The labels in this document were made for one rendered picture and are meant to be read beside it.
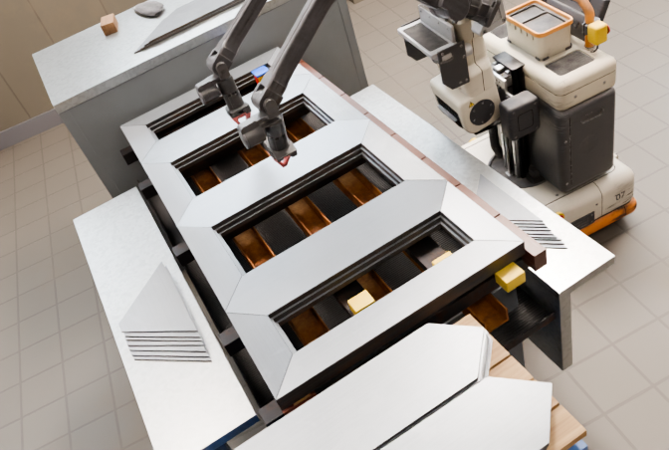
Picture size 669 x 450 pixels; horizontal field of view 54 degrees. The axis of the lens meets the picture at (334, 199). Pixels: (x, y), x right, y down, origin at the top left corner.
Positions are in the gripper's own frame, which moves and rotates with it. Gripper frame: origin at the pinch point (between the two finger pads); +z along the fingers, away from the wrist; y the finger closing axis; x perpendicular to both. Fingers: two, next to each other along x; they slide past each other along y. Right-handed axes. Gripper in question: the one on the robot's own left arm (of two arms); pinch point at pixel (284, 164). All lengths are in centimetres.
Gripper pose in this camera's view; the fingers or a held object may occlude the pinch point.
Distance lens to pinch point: 197.9
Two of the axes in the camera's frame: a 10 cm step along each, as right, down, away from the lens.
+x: 8.5, -4.6, 2.4
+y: 5.1, 6.5, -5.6
